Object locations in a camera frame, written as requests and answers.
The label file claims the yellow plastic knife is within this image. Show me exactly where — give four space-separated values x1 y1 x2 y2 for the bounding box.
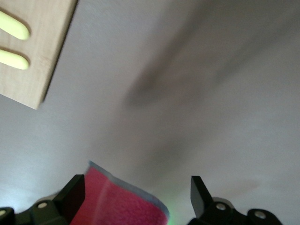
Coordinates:
0 48 31 70

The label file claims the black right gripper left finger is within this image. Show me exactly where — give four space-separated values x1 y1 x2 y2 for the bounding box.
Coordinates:
0 174 85 225

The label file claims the bamboo cutting board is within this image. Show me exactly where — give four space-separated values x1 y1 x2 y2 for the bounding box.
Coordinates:
0 0 80 111

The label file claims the yellow plastic fork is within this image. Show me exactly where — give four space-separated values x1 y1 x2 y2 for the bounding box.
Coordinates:
0 10 31 41

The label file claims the pink and grey cloth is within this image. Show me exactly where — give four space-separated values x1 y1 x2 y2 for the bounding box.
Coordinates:
69 160 170 225

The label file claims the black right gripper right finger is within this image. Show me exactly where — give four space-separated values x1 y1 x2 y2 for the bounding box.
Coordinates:
187 175 282 225

